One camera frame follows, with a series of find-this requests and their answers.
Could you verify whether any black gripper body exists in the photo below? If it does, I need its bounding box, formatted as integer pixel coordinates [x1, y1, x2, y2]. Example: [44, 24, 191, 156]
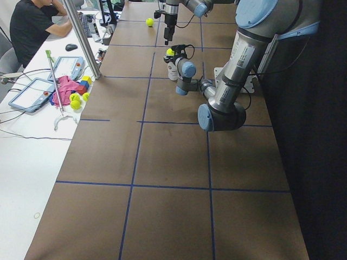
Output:
[164, 12, 176, 31]
[171, 44, 188, 58]

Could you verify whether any aluminium frame post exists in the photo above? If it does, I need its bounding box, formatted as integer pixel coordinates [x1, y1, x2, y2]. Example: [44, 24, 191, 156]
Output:
[62, 0, 101, 80]

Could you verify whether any near teach pendant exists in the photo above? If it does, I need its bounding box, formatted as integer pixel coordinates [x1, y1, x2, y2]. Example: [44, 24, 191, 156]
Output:
[8, 78, 55, 113]

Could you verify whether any pink cloth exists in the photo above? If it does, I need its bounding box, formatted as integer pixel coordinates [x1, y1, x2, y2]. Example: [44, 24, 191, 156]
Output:
[58, 76, 79, 106]

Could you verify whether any yellow tennis ball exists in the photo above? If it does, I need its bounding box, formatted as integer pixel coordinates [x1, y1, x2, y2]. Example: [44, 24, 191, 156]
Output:
[146, 18, 154, 27]
[166, 48, 175, 56]

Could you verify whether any spare tennis ball three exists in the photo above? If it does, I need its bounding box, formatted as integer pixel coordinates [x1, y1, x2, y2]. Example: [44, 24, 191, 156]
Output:
[82, 92, 90, 102]

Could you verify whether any teach pendant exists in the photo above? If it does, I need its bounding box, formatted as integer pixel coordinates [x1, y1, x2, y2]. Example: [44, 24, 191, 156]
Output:
[49, 56, 85, 80]
[8, 78, 55, 113]

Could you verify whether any seated person black shirt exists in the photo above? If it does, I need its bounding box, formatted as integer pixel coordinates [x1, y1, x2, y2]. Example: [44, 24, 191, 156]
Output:
[10, 0, 72, 68]

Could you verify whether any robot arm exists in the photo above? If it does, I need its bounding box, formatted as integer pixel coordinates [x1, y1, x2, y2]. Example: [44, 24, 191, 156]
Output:
[164, 1, 322, 132]
[154, 0, 239, 46]

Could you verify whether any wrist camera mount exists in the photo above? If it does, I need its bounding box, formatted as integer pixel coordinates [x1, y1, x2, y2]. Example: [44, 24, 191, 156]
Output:
[153, 10, 164, 19]

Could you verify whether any spare tennis ball two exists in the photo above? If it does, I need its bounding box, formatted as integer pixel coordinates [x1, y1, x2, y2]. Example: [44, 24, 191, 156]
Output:
[70, 100, 81, 110]

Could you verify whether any spare tennis ball one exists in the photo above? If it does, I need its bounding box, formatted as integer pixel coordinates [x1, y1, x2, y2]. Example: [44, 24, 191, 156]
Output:
[69, 93, 80, 102]

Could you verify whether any blue cube block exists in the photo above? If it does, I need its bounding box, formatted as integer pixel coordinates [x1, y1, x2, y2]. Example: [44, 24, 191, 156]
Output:
[79, 82, 89, 89]

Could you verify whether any reach grabber stick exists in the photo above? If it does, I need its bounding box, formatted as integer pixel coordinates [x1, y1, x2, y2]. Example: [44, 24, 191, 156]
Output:
[46, 50, 78, 131]

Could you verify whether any far teach pendant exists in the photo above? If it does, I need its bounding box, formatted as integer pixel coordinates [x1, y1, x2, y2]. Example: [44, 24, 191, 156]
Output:
[49, 56, 85, 80]

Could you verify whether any red cube block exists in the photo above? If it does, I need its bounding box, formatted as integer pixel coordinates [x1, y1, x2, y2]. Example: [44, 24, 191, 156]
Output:
[75, 85, 87, 95]

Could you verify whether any black computer mouse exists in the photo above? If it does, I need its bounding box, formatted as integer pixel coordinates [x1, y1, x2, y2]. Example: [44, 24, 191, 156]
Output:
[65, 44, 78, 51]

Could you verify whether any yellow cube block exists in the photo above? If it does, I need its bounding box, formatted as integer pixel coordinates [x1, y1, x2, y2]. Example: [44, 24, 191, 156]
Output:
[80, 75, 92, 85]

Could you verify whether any black keyboard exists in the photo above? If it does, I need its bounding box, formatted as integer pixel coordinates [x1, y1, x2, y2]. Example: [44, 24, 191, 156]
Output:
[79, 14, 92, 38]

